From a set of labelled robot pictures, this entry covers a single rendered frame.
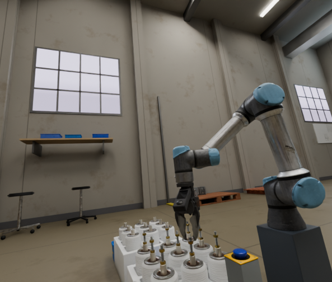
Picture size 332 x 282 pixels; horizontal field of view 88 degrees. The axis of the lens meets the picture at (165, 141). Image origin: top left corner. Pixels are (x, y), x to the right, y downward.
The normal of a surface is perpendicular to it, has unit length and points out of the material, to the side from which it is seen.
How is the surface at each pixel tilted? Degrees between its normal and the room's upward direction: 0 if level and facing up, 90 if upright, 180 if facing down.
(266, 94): 82
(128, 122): 90
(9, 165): 90
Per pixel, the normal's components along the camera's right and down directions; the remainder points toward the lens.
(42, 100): 0.33, -0.24
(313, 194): 0.04, -0.09
